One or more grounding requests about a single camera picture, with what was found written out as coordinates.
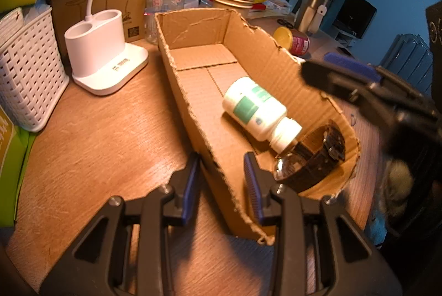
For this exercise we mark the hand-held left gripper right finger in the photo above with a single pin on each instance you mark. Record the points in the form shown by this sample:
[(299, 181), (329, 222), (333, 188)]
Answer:
[(252, 185)]

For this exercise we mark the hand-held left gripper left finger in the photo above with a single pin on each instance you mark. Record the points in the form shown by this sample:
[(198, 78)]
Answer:
[(191, 185)]

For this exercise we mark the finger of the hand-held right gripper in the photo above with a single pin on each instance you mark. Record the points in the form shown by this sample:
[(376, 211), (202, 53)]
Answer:
[(324, 76), (348, 62)]

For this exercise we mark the red can with yellow lid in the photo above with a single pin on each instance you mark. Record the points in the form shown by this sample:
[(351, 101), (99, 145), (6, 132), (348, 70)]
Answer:
[(297, 42)]

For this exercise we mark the brown leather wristwatch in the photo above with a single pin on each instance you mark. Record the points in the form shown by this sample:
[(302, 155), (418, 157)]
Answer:
[(310, 164)]

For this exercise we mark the white green-label pill bottle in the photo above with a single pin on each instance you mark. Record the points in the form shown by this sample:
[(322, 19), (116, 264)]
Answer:
[(252, 102)]

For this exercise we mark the cardboard box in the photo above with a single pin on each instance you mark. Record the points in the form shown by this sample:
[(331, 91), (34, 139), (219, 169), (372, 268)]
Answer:
[(193, 75)]

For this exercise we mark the white monitor stand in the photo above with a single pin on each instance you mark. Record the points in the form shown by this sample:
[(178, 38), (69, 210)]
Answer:
[(345, 35)]

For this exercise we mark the black monitor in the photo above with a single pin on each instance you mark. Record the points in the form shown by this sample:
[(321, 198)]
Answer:
[(355, 14)]

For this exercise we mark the white hang tag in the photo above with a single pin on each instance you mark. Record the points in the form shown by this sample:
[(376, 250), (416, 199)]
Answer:
[(319, 14)]

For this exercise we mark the grey radiator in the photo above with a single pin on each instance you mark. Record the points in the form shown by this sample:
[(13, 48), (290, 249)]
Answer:
[(407, 61)]

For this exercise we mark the steel thermos flask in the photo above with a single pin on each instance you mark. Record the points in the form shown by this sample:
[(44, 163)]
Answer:
[(307, 11)]

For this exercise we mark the black scissors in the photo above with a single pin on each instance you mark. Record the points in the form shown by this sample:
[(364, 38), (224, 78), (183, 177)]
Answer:
[(285, 22)]

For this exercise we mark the white paper packets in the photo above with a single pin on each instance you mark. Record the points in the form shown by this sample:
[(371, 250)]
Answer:
[(279, 0)]

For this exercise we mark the red book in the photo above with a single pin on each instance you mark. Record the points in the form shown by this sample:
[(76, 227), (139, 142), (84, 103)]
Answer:
[(266, 7)]

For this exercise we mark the white desk lamp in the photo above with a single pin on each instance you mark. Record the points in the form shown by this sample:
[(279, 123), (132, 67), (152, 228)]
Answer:
[(103, 50)]

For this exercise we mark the clear stickered jar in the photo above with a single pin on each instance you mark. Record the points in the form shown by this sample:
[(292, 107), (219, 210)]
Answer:
[(162, 5)]

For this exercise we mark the green carton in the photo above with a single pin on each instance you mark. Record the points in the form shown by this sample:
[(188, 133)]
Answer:
[(10, 171)]

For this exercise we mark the white plastic woven basket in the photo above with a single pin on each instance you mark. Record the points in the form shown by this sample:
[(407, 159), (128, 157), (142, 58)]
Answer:
[(27, 75)]

